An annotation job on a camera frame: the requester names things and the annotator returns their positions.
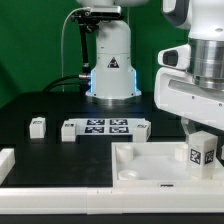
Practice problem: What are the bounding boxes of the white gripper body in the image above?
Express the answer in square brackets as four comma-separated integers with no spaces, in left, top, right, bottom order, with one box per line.
[154,67,224,131]

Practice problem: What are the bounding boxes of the white square table top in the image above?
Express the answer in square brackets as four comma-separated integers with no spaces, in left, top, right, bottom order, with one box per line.
[111,142,224,188]

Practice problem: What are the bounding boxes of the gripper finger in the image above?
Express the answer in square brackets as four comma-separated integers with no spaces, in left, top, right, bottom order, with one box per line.
[181,117,196,136]

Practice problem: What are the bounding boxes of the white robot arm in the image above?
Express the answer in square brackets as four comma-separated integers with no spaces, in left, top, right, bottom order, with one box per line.
[76,0,224,131]

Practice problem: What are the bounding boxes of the grey cable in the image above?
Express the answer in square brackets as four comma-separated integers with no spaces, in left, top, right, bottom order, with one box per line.
[60,7,90,93]

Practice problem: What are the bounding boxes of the black camera on stand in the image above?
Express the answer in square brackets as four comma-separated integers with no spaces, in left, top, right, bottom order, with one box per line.
[71,6,123,74]

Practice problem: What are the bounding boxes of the white left fence piece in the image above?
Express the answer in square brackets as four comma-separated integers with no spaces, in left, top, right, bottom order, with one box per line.
[0,148,15,185]

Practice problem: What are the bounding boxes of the tag base plate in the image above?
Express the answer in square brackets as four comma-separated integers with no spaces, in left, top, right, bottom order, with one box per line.
[69,118,148,135]

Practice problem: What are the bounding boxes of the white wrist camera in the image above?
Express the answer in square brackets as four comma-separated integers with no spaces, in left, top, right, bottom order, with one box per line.
[158,44,191,70]

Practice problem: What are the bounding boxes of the white front fence rail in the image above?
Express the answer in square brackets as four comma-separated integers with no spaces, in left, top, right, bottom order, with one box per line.
[0,187,224,214]

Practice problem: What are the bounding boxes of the black cables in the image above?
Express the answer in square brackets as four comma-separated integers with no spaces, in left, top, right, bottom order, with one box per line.
[42,74,92,93]

